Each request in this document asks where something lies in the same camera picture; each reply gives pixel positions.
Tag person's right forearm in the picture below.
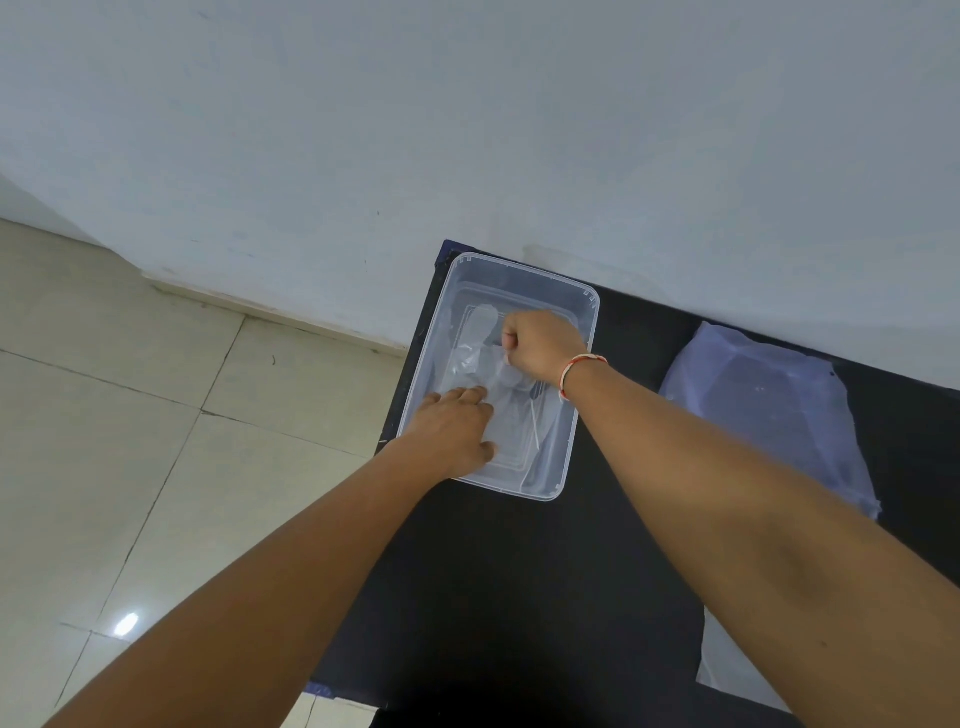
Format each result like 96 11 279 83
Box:
558 358 960 728

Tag person's right hand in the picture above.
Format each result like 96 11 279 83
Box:
500 309 591 393

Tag clear crumpled plastic bag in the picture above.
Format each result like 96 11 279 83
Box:
659 321 883 521

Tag white plastic sheet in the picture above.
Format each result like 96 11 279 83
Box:
696 606 792 714

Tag red and white thread bracelet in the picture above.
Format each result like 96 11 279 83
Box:
558 353 609 403

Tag clear plastic cutlery packet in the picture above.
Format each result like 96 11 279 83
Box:
453 303 547 400

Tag person's left hand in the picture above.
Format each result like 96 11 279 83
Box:
399 385 498 482

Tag clear plastic storage container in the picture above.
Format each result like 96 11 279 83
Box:
395 252 601 503

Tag person's left forearm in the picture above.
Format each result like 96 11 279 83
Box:
43 437 453 728

